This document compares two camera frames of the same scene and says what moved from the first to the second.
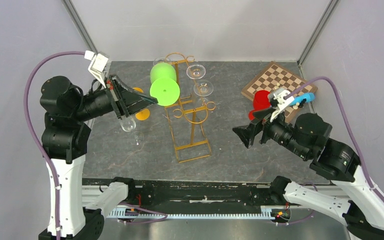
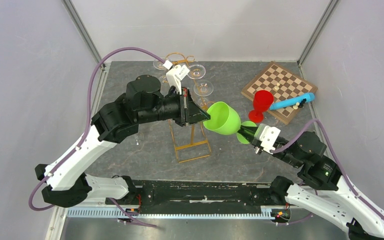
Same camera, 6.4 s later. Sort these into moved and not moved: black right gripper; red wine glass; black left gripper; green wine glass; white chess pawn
Moved: black left gripper; green wine glass; black right gripper
Not moved: red wine glass; white chess pawn
